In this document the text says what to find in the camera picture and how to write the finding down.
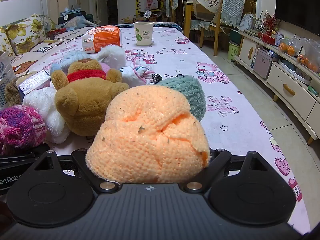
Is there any magenta knitted hat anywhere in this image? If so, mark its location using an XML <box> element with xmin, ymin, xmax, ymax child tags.
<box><xmin>1</xmin><ymin>105</ymin><xmax>47</xmax><ymax>156</ymax></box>

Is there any orange knitted hat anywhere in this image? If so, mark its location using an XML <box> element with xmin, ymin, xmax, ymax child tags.
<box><xmin>85</xmin><ymin>85</ymin><xmax>210</xmax><ymax>184</ymax></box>

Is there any brown teddy bear red scarf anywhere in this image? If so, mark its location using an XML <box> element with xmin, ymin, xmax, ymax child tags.
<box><xmin>51</xmin><ymin>59</ymin><xmax>129</xmax><ymax>137</ymax></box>

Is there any purple tissue packet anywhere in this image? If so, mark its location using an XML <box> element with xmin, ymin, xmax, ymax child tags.
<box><xmin>18</xmin><ymin>69</ymin><xmax>51</xmax><ymax>99</ymax></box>

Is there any white fluffy pompom plush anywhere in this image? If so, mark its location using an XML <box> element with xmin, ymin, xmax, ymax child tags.
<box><xmin>95</xmin><ymin>45</ymin><xmax>126</xmax><ymax>70</ymax></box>

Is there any light blue plush toy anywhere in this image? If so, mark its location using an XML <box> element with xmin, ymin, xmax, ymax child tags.
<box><xmin>50</xmin><ymin>50</ymin><xmax>93</xmax><ymax>75</ymax></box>

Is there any brown ribbed plush hat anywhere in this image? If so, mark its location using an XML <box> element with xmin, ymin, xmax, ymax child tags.
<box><xmin>4</xmin><ymin>76</ymin><xmax>25</xmax><ymax>106</ymax></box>

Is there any pink cartoon tablecloth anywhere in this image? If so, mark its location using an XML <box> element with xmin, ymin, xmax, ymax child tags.
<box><xmin>15</xmin><ymin>26</ymin><xmax>312</xmax><ymax>235</ymax></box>

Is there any white tv cabinet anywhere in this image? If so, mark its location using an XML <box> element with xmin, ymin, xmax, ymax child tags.
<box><xmin>234</xmin><ymin>31</ymin><xmax>319</xmax><ymax>145</ymax></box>

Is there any cardboard box with plastic wrap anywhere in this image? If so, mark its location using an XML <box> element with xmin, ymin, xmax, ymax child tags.
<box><xmin>0</xmin><ymin>51</ymin><xmax>15</xmax><ymax>110</ymax></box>

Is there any sofa with cartoon cover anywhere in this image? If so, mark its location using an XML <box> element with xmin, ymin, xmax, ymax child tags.
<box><xmin>1</xmin><ymin>15</ymin><xmax>97</xmax><ymax>76</ymax></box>

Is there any orange tissue pack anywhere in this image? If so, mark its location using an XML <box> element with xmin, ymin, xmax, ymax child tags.
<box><xmin>82</xmin><ymin>25</ymin><xmax>122</xmax><ymax>54</ymax></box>

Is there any white paper cup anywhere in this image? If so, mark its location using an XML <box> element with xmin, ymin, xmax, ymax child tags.
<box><xmin>134</xmin><ymin>21</ymin><xmax>153</xmax><ymax>46</ymax></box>

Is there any wooden chair with cloth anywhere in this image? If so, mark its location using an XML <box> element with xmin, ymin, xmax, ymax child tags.
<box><xmin>193</xmin><ymin>0</ymin><xmax>245</xmax><ymax>56</ymax></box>

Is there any floral sofa cushion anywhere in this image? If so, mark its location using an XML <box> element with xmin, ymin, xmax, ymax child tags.
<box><xmin>5</xmin><ymin>14</ymin><xmax>46</xmax><ymax>55</ymax></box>

